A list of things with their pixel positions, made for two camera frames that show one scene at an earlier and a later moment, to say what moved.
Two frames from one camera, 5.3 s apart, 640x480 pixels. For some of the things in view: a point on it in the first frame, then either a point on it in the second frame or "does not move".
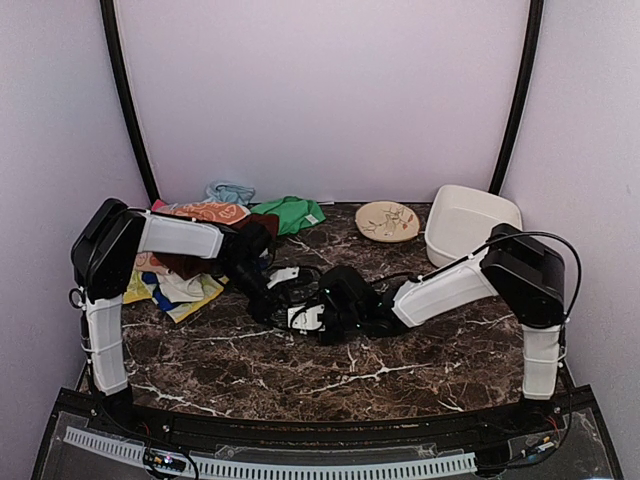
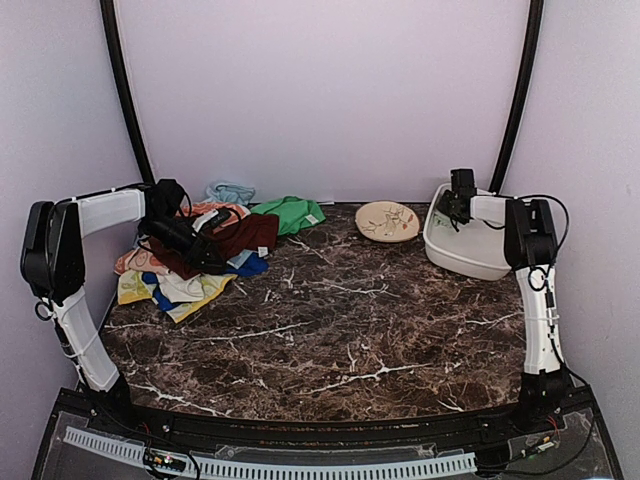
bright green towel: [292, 213] does not move
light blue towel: [222, 191] does not move
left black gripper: [270, 307] to [194, 250]
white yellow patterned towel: [191, 293] does not move
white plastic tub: [459, 220] does not move
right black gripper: [332, 339] to [442, 207]
